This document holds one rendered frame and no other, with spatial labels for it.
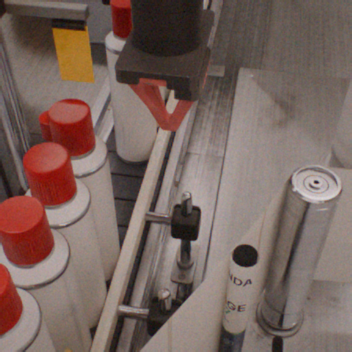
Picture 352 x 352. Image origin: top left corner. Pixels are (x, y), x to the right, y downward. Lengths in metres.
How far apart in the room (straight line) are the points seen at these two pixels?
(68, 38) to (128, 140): 0.21
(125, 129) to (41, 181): 0.26
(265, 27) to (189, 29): 0.62
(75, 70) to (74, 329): 0.22
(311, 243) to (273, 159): 0.28
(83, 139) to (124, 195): 0.22
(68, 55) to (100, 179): 0.11
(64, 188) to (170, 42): 0.14
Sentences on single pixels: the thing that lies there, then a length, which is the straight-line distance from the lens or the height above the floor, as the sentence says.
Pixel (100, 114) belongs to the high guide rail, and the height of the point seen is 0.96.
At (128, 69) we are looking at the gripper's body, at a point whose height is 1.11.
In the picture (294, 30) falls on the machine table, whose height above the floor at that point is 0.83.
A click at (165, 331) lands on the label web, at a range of 0.32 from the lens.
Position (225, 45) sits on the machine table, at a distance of 0.97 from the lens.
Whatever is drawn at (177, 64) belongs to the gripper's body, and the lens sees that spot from 0.42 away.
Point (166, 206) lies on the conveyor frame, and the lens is 0.61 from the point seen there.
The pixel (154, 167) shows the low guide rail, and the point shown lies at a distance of 0.60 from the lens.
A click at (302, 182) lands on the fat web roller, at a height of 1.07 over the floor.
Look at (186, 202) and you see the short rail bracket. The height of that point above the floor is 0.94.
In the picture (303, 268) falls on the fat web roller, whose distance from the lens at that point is 0.44.
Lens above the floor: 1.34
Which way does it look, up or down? 46 degrees down
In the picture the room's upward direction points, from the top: straight up
